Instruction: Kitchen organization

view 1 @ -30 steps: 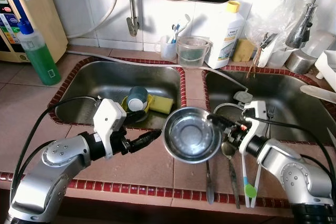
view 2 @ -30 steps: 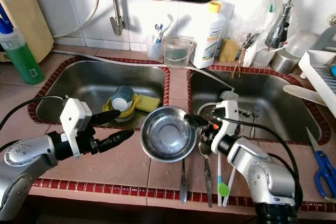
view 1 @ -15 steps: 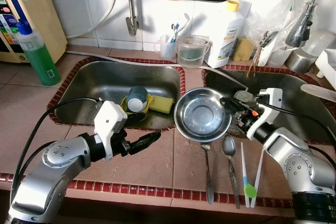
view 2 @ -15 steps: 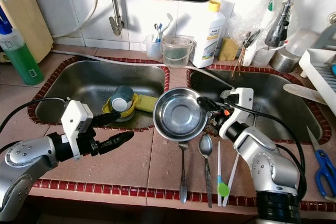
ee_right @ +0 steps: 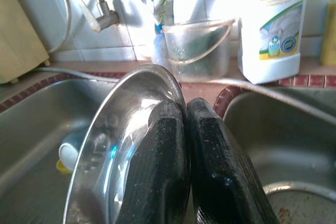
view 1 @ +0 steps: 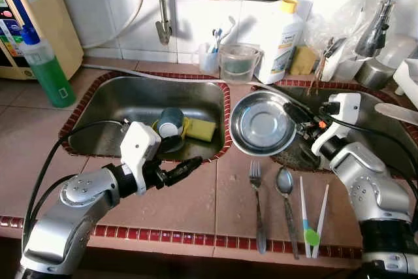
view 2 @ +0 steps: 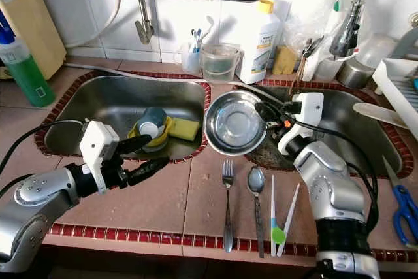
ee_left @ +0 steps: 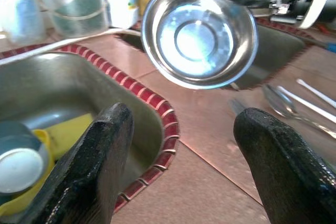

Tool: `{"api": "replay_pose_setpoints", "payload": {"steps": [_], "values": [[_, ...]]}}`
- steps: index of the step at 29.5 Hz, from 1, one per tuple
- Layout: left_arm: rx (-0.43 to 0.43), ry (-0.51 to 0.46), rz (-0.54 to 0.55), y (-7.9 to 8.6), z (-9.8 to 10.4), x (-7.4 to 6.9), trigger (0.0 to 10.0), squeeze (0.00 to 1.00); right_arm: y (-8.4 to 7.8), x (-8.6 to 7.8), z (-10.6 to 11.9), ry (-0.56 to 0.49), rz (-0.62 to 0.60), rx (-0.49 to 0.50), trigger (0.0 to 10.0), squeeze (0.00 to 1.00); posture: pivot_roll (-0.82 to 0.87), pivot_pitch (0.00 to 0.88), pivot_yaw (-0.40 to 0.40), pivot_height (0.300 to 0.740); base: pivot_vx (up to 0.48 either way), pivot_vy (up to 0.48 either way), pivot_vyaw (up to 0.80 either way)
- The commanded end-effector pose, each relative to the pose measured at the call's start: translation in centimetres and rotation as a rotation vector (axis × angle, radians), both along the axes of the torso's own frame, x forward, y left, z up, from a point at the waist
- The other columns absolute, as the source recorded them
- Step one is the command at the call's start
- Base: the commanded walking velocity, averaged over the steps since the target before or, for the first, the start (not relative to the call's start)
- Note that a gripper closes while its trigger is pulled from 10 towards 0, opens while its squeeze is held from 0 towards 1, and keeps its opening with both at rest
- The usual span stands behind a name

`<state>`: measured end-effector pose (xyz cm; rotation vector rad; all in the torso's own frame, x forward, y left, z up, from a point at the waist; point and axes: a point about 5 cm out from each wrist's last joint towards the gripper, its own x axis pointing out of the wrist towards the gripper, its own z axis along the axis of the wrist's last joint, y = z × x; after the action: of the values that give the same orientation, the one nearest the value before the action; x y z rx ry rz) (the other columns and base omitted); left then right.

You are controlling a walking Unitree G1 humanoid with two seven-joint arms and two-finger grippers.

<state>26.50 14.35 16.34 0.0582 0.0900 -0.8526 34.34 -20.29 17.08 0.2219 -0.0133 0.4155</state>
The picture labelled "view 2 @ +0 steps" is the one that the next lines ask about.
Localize white detergent bottle yellow cap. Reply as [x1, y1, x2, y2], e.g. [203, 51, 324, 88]
[238, 0, 283, 85]

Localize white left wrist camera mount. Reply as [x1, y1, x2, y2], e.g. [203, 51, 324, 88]
[80, 120, 121, 195]

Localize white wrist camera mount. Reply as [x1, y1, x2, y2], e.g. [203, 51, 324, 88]
[278, 91, 326, 156]
[80, 120, 121, 195]

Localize small steel cup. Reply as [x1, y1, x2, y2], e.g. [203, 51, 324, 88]
[336, 58, 375, 90]

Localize clear plastic container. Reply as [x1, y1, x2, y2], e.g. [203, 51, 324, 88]
[356, 33, 399, 69]

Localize white filter tube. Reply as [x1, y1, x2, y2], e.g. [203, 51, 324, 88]
[65, 0, 128, 50]

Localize white toothbrush cup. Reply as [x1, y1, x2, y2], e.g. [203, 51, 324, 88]
[180, 42, 203, 74]

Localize steel bowl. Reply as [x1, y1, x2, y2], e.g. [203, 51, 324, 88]
[204, 91, 267, 157]

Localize steel fork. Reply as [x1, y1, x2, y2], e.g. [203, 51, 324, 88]
[221, 159, 236, 254]

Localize steel sink basin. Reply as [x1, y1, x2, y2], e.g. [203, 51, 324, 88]
[42, 75, 204, 161]
[242, 85, 404, 175]

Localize brown stringy brush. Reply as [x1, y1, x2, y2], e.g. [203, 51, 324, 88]
[293, 57, 308, 97]

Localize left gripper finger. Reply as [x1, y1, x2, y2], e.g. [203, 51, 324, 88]
[127, 156, 170, 187]
[119, 133, 152, 162]

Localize blue handled scissors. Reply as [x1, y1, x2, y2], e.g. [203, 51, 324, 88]
[382, 155, 418, 248]

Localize chrome kitchen faucet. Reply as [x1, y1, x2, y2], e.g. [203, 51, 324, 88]
[329, 0, 376, 57]

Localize yellow scouring pad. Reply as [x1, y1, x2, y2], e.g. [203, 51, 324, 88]
[271, 45, 299, 75]

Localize white brush holder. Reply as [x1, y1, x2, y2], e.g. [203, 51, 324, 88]
[300, 37, 344, 82]

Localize grey drain hose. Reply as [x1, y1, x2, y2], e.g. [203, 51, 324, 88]
[64, 63, 285, 107]

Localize yellow sponge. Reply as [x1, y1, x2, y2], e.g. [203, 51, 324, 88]
[168, 119, 200, 142]

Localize steel spoon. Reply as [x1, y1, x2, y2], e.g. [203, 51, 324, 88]
[246, 165, 267, 259]

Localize white chopsticks green clip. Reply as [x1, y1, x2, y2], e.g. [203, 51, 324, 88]
[269, 174, 300, 257]

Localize beige water ionizer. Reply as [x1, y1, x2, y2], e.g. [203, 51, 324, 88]
[0, 0, 66, 80]

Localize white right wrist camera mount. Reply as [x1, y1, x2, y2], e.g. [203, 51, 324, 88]
[278, 91, 326, 156]

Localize green dish soap bottle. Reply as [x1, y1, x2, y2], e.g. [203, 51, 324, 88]
[0, 27, 56, 108]

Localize chrome filter tap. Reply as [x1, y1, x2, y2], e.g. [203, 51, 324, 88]
[95, 0, 154, 46]

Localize clear plastic bag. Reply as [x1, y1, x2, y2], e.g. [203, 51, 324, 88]
[286, 0, 363, 54]

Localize blue rabbit mug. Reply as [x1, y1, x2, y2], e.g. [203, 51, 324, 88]
[137, 106, 169, 140]

